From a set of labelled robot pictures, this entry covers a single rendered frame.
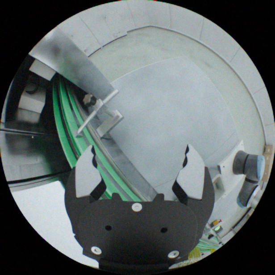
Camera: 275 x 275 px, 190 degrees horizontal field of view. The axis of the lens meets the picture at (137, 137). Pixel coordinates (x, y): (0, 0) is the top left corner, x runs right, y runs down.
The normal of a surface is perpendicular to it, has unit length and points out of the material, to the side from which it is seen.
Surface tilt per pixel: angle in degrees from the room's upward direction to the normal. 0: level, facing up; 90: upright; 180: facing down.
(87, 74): 90
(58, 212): 90
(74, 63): 90
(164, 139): 0
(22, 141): 90
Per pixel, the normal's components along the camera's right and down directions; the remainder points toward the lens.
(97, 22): 0.62, 0.76
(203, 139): -0.18, -0.06
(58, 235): 0.76, -0.65
